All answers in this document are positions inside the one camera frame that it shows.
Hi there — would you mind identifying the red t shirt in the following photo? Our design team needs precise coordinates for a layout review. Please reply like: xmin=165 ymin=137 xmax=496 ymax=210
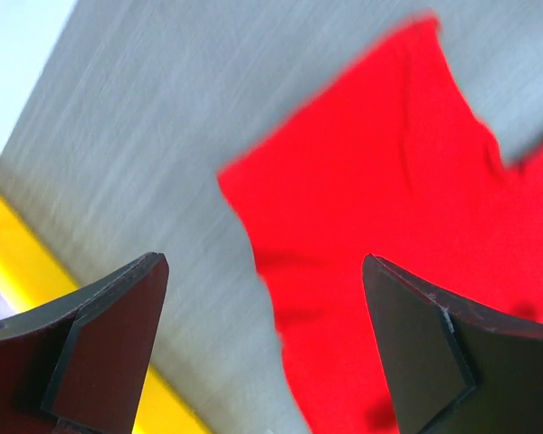
xmin=218 ymin=15 xmax=543 ymax=433

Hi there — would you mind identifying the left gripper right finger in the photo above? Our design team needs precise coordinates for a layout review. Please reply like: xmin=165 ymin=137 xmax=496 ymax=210
xmin=363 ymin=255 xmax=543 ymax=433

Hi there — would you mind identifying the yellow plastic bin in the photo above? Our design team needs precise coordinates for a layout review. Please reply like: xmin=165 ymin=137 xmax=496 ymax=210
xmin=0 ymin=196 xmax=210 ymax=434

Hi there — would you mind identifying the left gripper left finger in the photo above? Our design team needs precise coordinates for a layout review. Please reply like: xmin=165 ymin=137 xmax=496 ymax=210
xmin=0 ymin=252 xmax=168 ymax=433

